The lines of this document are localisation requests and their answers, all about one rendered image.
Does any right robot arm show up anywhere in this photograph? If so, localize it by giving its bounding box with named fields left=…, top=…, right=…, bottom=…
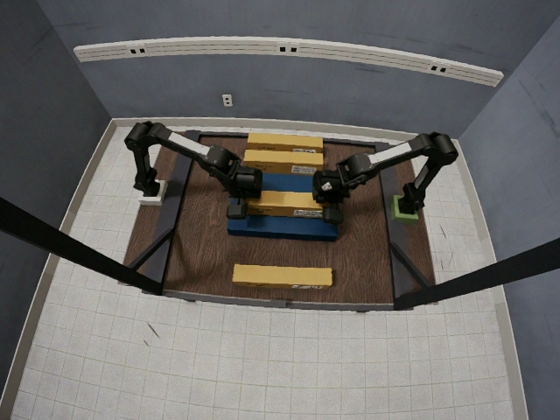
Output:
left=311, top=132, right=459, bottom=214

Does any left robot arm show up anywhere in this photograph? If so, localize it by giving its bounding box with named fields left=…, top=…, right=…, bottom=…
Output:
left=124, top=121, right=263, bottom=200

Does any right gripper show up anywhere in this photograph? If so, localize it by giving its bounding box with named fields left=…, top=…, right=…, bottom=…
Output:
left=321, top=191, right=350, bottom=225

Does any yellow cardboard carton side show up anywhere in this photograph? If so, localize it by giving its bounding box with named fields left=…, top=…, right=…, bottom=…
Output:
left=248, top=132, right=323, bottom=153
left=233, top=264, right=332, bottom=290
left=243, top=191, right=331, bottom=218
left=244, top=150, right=323, bottom=176

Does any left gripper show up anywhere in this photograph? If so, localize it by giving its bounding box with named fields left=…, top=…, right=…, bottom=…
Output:
left=222, top=186, right=249, bottom=220

